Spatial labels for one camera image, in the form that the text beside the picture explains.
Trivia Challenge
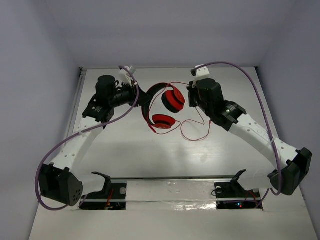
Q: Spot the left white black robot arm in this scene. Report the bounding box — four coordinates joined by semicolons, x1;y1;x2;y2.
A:
35;75;151;211

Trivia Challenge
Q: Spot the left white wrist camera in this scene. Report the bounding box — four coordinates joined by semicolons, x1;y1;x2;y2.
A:
119;66;136;86

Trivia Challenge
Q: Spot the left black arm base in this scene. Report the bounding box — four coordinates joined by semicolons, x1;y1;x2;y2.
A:
79;182;127;211

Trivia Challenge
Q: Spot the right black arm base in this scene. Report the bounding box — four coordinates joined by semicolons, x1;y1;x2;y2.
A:
211;182;262;210

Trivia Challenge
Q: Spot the thin red headphone cable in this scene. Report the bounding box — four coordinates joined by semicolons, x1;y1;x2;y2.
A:
148;82;212;142

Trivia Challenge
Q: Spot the white foil covered block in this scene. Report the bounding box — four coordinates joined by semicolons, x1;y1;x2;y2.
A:
125;180;217;211

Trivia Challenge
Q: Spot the aluminium rail at front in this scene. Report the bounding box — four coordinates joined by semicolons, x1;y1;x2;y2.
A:
111;175;234;182

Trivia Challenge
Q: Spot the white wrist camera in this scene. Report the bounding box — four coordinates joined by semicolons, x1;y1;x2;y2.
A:
119;66;136;86
190;66;210;81

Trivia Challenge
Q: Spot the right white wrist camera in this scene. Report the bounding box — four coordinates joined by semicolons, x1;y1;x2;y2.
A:
190;66;210;81

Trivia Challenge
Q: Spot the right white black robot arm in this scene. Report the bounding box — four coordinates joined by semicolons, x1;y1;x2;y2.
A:
187;78;312;196

